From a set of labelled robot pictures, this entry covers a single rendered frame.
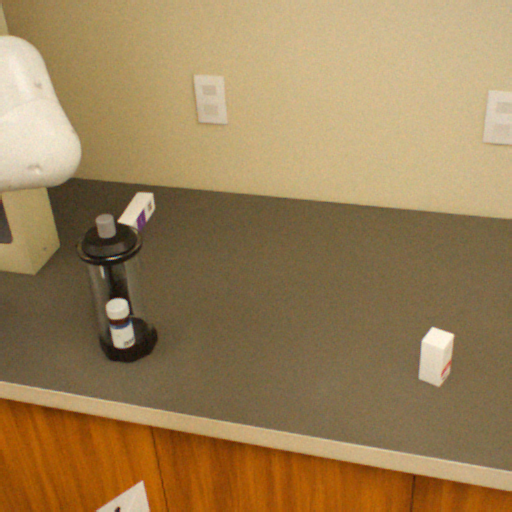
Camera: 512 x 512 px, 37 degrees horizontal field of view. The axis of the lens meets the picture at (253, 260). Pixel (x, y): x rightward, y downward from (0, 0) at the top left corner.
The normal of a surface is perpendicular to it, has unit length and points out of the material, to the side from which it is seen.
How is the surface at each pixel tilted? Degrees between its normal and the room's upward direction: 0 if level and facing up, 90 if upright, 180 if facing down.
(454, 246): 0
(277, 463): 90
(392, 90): 90
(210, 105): 90
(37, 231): 90
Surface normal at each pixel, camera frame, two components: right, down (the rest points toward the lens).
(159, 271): -0.06, -0.82
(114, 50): -0.28, 0.57
